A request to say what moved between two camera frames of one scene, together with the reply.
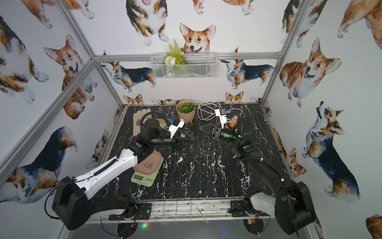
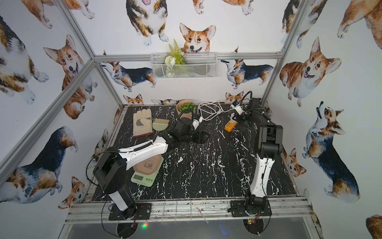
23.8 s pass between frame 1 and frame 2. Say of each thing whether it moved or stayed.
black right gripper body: moved
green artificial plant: stayed
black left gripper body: moved
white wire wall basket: stayed
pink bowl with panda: stayed
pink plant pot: stayed
